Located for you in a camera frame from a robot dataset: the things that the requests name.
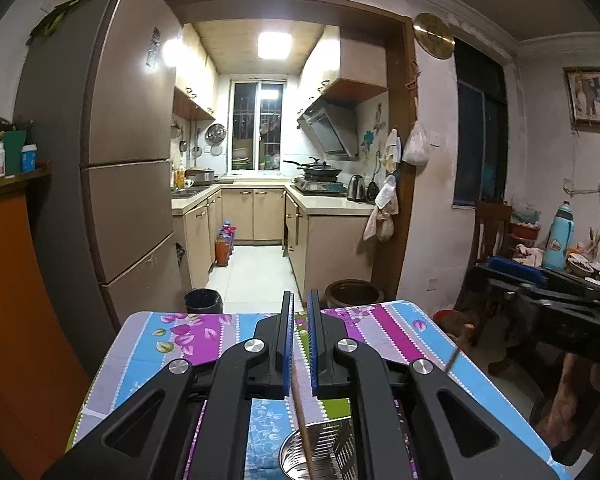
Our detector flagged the kitchen window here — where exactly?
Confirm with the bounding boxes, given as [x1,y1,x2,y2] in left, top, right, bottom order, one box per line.
[230,80,285,171]

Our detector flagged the white plastic bag hanging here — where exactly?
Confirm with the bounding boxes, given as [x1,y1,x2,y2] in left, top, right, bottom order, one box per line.
[402,122,430,167]

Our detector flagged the framed elephant picture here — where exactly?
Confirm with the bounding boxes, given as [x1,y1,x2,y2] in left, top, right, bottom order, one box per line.
[564,66,600,128]

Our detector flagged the wooden chopstick one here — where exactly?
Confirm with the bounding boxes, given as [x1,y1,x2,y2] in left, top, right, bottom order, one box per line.
[290,361,317,480]

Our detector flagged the beige kitchen base cabinets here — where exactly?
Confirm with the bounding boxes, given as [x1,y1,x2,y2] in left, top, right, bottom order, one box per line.
[172,180,375,297]

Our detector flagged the light blue thermos bottle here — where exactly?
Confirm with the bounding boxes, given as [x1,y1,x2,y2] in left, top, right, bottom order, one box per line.
[542,200,574,271]

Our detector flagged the wooden chopstick two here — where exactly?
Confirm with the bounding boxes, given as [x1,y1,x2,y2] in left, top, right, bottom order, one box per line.
[444,344,463,374]

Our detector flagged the steel electric kettle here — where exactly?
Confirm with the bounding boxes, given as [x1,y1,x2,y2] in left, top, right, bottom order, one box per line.
[347,174,366,203]

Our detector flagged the dark room window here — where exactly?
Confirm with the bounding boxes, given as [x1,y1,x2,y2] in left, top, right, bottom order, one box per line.
[453,39,508,207]

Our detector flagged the gold round wall clock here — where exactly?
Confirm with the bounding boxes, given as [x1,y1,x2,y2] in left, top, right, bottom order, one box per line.
[413,13,455,60]

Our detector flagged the person's right hand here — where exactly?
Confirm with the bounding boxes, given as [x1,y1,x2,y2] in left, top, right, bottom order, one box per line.
[535,353,600,453]

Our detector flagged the hanging kitchen towel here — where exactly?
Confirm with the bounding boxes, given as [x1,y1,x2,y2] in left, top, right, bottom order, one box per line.
[363,174,399,242]

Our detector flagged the black trash bin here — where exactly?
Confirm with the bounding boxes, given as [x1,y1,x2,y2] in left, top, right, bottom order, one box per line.
[184,288,223,314]

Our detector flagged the orange wooden cabinet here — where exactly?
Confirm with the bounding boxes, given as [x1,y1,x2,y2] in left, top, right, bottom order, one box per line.
[0,170,91,479]

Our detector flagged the brown refrigerator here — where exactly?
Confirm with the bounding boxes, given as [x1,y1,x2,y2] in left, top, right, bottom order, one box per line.
[14,0,182,374]

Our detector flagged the blue perforated utensil holder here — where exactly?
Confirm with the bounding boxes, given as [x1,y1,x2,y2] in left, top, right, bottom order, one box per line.
[278,417,358,480]

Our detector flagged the black wok on stove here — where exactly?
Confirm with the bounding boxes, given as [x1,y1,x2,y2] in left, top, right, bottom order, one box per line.
[286,160,341,182]

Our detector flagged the cluttered wooden side table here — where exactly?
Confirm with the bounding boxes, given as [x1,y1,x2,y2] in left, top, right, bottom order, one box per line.
[486,244,600,310]

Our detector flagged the colourful floral tablecloth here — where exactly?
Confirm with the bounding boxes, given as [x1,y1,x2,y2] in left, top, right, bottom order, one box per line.
[68,301,569,479]

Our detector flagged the range hood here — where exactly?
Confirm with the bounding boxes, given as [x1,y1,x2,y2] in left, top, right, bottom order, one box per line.
[297,99,358,160]

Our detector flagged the dark wooden chair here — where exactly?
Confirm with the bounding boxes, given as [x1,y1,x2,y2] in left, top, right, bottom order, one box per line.
[454,202,513,311]

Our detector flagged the blue lidded cup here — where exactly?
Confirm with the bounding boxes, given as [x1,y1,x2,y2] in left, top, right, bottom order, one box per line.
[21,144,38,174]

